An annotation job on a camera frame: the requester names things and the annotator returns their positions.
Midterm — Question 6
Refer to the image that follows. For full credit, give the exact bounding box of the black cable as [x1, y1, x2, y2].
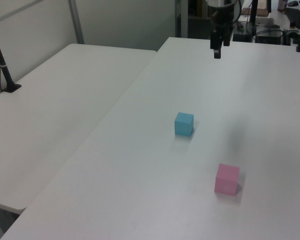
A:
[231, 0, 243, 25]

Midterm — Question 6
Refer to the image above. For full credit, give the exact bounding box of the black monitor stand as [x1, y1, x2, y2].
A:
[247, 0, 260, 42]

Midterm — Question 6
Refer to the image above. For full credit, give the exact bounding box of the black camera stand pole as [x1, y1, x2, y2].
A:
[0, 19, 22, 94]

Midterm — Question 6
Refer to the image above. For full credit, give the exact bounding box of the black keyboard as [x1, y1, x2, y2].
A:
[285, 7, 300, 29]

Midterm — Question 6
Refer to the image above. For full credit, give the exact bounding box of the grey metal wall post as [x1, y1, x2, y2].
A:
[67, 0, 85, 45]

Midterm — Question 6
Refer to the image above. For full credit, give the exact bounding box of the black electronics box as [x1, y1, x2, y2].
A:
[255, 29, 284, 45]

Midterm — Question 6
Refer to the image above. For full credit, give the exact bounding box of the blue cube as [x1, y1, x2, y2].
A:
[174, 111, 195, 137]

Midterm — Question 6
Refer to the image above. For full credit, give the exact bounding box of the pink cube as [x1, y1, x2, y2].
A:
[213, 163, 241, 196]

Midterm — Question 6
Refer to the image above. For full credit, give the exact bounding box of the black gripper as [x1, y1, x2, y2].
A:
[208, 4, 236, 60]

